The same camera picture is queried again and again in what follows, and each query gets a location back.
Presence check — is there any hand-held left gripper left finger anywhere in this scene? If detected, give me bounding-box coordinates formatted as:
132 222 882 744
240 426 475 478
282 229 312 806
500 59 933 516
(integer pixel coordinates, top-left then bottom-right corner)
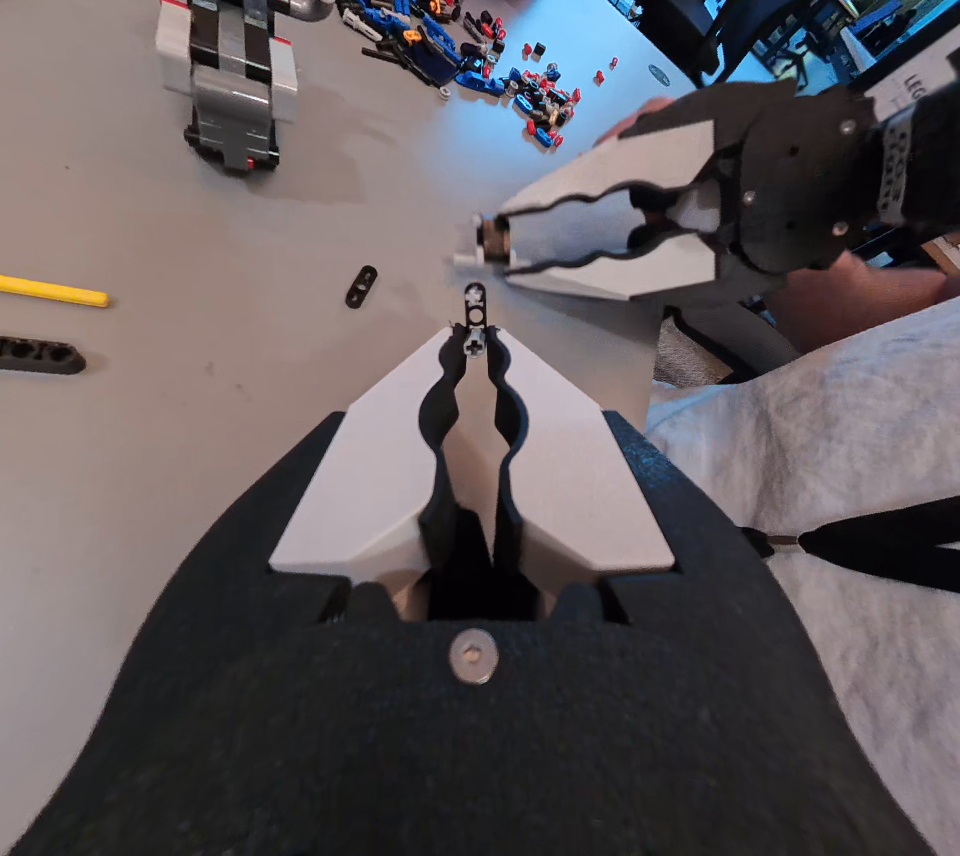
267 327 466 621

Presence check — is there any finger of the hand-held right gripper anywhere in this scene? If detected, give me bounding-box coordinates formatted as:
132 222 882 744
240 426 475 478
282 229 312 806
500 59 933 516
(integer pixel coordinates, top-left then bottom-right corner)
504 229 785 306
495 118 723 220

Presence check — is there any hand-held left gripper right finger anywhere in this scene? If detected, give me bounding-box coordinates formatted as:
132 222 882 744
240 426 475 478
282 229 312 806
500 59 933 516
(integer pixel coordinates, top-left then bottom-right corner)
486 328 678 602

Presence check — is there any small black grey lego assembly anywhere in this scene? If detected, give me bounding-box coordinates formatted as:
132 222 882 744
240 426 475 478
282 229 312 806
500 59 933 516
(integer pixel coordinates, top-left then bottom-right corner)
461 282 492 361

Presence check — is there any pile of small lego pins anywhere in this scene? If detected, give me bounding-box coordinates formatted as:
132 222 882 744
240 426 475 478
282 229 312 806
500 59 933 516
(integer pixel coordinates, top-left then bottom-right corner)
266 0 620 152

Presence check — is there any long-holed black lego beam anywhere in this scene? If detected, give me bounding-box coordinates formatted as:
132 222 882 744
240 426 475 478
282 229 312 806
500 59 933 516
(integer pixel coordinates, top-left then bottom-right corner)
0 336 87 376

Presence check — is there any yellow lego axle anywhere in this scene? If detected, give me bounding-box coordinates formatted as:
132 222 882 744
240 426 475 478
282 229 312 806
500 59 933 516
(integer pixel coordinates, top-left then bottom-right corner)
0 273 111 309

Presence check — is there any partly built grey lego model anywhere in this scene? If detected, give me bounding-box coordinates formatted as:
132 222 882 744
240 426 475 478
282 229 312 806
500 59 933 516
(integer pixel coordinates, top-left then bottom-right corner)
96 0 339 176

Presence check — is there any person's right hand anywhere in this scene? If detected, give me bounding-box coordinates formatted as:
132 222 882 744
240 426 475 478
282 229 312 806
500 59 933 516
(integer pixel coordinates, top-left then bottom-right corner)
594 95 676 148

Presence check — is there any black office chair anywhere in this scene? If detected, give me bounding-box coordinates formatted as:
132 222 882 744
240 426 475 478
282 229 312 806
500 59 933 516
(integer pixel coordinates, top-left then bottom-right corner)
630 0 721 85

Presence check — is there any black lanyard strap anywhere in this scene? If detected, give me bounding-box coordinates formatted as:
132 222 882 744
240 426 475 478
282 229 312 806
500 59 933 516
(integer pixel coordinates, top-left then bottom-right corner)
738 496 960 595

